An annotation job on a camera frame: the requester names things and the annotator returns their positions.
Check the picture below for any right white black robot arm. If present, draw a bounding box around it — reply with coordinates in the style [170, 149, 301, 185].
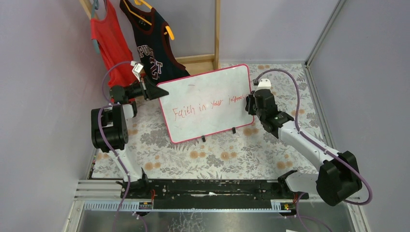
[245, 89, 363, 206]

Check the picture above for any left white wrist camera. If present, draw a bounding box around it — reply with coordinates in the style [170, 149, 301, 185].
[130, 60, 144, 82]

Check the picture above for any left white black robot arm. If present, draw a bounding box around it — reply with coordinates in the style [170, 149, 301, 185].
[90, 79, 169, 191]

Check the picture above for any floral table mat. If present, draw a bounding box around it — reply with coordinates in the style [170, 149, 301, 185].
[91, 62, 334, 181]

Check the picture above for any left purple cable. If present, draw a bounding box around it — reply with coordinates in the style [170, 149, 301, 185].
[97, 60, 149, 232]

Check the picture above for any yellow clothes hanger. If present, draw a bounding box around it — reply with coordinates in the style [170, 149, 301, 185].
[123, 0, 176, 41]

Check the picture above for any red tank top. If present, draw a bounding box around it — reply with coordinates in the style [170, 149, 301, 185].
[102, 1, 139, 91]

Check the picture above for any teal clothes hanger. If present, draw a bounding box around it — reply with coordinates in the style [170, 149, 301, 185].
[90, 0, 109, 57]

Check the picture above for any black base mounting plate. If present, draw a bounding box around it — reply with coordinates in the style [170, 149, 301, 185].
[120, 179, 302, 206]

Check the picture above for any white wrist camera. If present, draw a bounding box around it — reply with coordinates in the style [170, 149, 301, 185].
[253, 78, 272, 91]
[130, 60, 144, 82]

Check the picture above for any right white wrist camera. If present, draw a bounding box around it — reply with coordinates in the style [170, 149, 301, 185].
[253, 78, 272, 91]

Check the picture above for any navy basketball jersey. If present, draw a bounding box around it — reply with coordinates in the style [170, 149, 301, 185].
[119, 0, 190, 85]

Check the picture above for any white slotted cable duct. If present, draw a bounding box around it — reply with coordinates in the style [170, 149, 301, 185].
[83, 200, 292, 213]

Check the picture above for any pink-framed whiteboard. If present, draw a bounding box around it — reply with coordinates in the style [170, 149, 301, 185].
[158, 64, 254, 144]

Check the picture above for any aluminium frame rail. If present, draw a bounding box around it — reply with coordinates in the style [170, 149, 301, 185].
[305, 0, 347, 66]

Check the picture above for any wooden clothes rack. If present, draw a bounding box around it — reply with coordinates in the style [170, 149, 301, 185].
[79, 0, 221, 74]

